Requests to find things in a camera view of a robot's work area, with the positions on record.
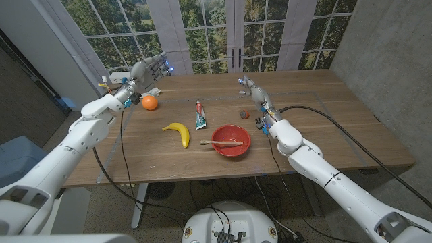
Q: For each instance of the white green toothpaste tube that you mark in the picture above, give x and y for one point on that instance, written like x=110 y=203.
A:
x=200 y=116

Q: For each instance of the crumpled white tissue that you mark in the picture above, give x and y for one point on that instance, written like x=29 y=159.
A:
x=154 y=92

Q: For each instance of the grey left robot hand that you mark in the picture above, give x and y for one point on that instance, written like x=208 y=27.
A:
x=145 y=76

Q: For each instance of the white partition panel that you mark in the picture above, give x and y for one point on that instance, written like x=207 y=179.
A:
x=40 y=50

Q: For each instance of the white table leg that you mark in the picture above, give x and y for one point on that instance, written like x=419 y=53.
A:
x=138 y=209

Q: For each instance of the white power strip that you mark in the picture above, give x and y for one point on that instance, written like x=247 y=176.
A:
x=118 y=77

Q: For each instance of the wooden toothbrush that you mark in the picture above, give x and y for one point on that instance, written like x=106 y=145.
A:
x=221 y=143

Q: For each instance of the small brown orange ball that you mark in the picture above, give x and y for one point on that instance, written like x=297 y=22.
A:
x=244 y=114

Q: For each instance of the printed window backdrop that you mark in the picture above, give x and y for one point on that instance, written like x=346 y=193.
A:
x=202 y=33

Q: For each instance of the orange fruit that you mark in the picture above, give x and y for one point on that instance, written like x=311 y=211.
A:
x=149 y=103

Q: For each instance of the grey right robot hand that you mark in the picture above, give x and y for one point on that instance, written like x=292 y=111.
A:
x=258 y=94

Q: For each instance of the white robot torso base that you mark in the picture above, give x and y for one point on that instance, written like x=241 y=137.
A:
x=202 y=222

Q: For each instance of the red bowl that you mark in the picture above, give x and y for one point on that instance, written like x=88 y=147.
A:
x=231 y=148

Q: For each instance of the black round disc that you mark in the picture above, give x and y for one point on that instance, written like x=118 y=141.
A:
x=161 y=190

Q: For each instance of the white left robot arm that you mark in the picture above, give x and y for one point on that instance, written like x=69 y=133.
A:
x=50 y=168

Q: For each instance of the yellow banana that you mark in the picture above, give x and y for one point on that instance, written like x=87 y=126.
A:
x=182 y=133

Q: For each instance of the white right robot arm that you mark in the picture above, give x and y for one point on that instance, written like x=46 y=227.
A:
x=337 y=182

